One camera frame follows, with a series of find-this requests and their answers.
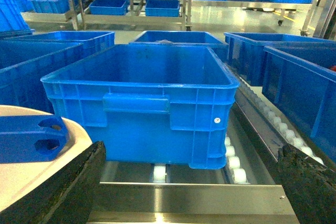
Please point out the blue plastic bin rear right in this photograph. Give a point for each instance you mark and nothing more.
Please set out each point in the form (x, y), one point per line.
(246, 51)

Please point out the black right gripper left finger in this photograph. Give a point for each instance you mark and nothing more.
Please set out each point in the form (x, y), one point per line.
(67, 196)

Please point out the blue plastic bin rear left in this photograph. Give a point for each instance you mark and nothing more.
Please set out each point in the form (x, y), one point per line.
(93, 41)

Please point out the blue plastic block part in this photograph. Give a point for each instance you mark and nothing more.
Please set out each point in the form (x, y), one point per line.
(32, 138)

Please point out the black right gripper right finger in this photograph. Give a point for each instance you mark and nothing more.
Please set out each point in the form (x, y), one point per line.
(308, 184)

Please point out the beige plastic scoop tray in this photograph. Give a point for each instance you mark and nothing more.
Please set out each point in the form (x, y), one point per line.
(18, 179)

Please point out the blue plastic bin front centre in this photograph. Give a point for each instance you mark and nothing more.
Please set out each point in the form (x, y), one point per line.
(149, 103)

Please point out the blue plastic bin rear centre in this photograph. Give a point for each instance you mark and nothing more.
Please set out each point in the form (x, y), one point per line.
(191, 38)

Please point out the blue plastic bin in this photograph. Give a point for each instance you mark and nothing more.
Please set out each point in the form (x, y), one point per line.
(300, 82)
(246, 51)
(23, 63)
(191, 38)
(93, 41)
(149, 103)

